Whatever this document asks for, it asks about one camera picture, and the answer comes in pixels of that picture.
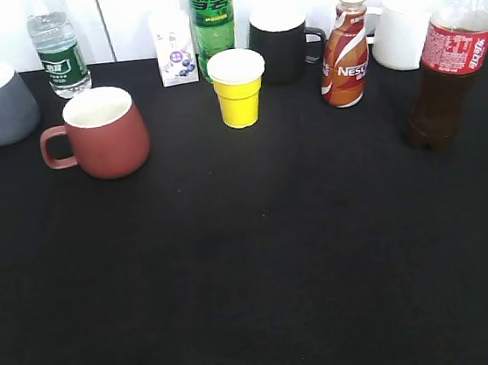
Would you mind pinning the red ceramic mug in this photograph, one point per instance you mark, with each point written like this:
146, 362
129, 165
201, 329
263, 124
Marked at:
106, 131

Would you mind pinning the cola bottle red label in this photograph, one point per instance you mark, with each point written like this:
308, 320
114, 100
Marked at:
454, 51

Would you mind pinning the yellow paper cup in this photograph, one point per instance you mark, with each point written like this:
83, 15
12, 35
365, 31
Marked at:
236, 75

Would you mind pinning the green sprite bottle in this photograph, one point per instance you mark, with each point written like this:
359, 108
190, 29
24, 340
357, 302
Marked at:
213, 26

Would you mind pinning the brown Nescafe coffee bottle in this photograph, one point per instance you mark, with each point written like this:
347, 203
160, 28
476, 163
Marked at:
346, 56

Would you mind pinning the black ceramic mug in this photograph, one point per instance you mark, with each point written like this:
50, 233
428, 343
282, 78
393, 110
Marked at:
278, 33

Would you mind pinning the small white milk carton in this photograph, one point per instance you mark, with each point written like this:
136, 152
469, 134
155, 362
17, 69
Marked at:
173, 44

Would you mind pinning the white ceramic mug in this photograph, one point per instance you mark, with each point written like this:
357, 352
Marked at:
400, 33

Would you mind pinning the clear water bottle green label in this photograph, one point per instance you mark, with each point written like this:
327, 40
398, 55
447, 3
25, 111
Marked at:
57, 46

